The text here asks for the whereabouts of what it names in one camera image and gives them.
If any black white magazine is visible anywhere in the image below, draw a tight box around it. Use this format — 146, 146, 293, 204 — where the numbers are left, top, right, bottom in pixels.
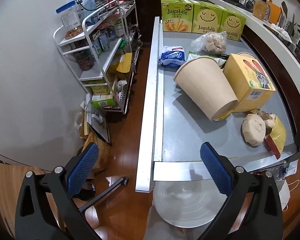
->
85, 99, 111, 145

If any right Jagabee face box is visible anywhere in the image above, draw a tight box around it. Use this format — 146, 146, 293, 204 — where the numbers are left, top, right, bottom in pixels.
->
219, 9, 246, 41

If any Jagabee box with fries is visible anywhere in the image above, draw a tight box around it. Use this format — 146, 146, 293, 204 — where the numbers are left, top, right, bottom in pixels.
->
161, 0, 194, 33

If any grey trousers leg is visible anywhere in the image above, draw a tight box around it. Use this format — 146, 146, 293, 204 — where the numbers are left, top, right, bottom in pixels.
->
143, 205, 208, 239

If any clear bag of scraps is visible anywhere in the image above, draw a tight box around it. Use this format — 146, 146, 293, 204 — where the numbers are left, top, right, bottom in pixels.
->
191, 31, 227, 54

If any white metal storage rack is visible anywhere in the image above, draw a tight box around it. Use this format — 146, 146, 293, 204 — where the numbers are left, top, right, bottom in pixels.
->
53, 0, 140, 114

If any tan printed flour bag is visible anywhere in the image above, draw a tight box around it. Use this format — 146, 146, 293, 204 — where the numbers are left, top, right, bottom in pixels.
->
82, 132, 111, 174

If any clear bag of nuts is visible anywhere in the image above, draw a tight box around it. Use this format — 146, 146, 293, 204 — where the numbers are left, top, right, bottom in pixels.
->
56, 1, 83, 40

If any yellow cartoon rabbit box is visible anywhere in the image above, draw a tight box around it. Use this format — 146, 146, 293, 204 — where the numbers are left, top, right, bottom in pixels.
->
223, 53, 276, 112

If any green white snack bag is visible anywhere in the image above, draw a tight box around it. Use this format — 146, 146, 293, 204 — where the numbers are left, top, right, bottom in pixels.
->
186, 51, 226, 67

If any yellow envelope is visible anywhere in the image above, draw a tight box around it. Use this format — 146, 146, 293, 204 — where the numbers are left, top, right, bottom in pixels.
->
116, 53, 132, 74

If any jagabee face box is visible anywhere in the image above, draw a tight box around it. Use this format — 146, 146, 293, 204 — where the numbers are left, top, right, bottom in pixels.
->
191, 0, 224, 34
219, 9, 246, 41

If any yellow red snack wrapper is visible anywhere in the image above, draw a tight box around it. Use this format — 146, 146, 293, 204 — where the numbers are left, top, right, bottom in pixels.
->
256, 109, 287, 159

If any large kraft paper cup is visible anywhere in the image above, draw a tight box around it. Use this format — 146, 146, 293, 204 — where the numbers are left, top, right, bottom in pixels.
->
173, 56, 238, 120

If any middle Jagabee face box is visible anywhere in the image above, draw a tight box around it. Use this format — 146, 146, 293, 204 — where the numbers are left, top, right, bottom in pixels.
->
191, 0, 224, 34

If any amber plastic container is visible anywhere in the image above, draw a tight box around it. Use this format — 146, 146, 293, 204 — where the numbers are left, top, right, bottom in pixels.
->
253, 0, 268, 21

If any blue white tissue pack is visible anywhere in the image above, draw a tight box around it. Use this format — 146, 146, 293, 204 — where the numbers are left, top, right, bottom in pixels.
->
158, 46, 186, 68

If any brown paper ball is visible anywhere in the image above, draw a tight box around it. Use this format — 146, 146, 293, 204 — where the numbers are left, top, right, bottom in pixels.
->
242, 114, 266, 146

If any white round trash bin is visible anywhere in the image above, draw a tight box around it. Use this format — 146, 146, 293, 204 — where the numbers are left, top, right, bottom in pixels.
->
153, 179, 226, 229

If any green white carton box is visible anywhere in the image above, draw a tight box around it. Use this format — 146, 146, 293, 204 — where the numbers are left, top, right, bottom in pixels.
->
91, 94, 116, 108

